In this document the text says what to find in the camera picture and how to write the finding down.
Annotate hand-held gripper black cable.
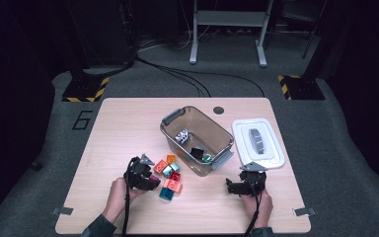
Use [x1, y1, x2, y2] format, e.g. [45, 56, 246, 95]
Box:
[242, 177, 262, 237]
[121, 157, 136, 237]

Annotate white metal desk frame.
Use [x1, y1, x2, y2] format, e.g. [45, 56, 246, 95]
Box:
[189, 0, 275, 68]

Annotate thin black floor cable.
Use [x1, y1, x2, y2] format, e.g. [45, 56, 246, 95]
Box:
[177, 68, 266, 99]

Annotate white box lid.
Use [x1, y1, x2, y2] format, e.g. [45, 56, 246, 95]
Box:
[231, 118, 285, 170]

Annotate black cabinet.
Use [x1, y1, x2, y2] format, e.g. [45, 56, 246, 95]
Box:
[75, 0, 137, 68]

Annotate person's right hand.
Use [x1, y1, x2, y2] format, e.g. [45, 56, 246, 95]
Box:
[241, 190, 274, 229]

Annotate person's left hand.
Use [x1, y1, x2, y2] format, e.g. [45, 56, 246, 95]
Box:
[102, 177, 146, 225]

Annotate black striped stand base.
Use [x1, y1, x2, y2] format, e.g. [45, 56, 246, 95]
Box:
[277, 74, 326, 102]
[61, 76, 111, 103]

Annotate clear grey plastic storage box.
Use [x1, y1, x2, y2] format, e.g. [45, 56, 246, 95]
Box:
[159, 105, 236, 178]

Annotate left hand-held gripper black cable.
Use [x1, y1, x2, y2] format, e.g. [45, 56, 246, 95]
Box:
[121, 157, 136, 237]

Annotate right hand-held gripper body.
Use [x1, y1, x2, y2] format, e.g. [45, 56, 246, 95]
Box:
[235, 161, 267, 198]

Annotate coral red toy block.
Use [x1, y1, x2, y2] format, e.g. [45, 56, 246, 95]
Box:
[152, 159, 169, 175]

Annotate grey table edge bracket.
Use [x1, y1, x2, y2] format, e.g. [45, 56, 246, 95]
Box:
[294, 206, 317, 217]
[50, 206, 75, 217]

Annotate black toy block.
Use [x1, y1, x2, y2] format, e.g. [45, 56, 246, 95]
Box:
[190, 146, 205, 161]

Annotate salmon pink toy block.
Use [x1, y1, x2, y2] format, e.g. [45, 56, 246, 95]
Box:
[162, 178, 184, 195]

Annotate thick black floor cable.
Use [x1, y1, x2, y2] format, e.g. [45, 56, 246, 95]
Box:
[135, 56, 212, 99]

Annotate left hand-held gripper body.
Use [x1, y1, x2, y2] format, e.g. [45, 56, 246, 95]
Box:
[124, 153, 156, 192]

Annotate magenta toy block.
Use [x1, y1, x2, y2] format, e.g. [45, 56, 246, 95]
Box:
[148, 174, 162, 187]

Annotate right hand-held gripper black cable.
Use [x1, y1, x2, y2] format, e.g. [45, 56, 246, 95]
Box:
[242, 177, 262, 237]

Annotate white toy ambulance car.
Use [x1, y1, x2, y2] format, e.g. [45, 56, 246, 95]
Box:
[175, 128, 190, 146]

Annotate white floor cables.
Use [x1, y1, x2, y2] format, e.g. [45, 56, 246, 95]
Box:
[137, 31, 211, 52]

